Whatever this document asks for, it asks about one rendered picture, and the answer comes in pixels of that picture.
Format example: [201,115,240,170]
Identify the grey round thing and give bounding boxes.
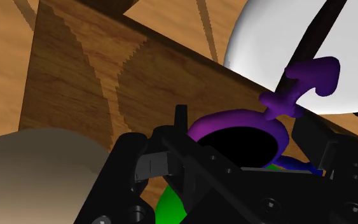
[0,128,112,224]

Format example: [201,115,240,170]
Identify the wooden table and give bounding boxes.
[18,0,358,209]

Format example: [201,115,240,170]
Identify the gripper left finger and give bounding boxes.
[73,104,205,224]

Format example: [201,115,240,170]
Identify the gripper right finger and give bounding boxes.
[291,114,358,201]

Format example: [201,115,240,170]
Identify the purple green blue cup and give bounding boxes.
[155,56,341,224]

